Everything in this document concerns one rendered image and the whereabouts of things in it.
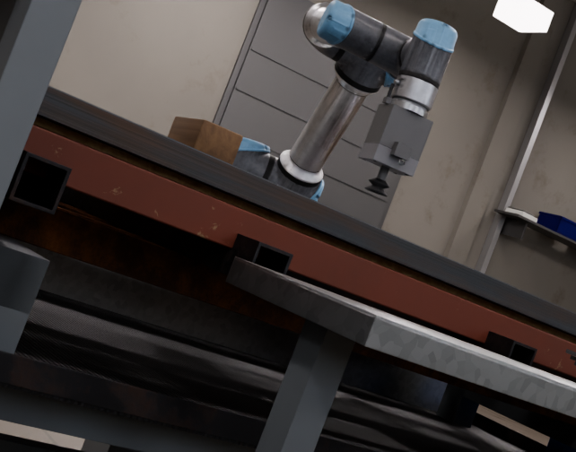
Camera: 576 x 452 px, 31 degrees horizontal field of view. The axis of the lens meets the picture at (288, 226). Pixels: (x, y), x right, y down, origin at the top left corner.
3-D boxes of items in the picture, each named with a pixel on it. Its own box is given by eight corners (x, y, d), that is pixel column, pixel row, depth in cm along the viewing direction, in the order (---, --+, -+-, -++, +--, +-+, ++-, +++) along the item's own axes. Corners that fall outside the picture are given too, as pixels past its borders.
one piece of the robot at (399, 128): (406, 82, 178) (371, 171, 178) (449, 102, 181) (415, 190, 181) (381, 82, 187) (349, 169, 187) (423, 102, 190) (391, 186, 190)
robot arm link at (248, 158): (200, 178, 259) (222, 129, 260) (249, 202, 261) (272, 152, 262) (206, 178, 247) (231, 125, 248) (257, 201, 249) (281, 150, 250)
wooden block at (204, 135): (231, 172, 136) (244, 136, 137) (189, 155, 134) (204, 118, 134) (199, 165, 147) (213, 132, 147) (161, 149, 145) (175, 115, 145)
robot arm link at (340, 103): (251, 179, 264) (356, 1, 234) (304, 204, 267) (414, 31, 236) (245, 206, 254) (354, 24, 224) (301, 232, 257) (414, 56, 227)
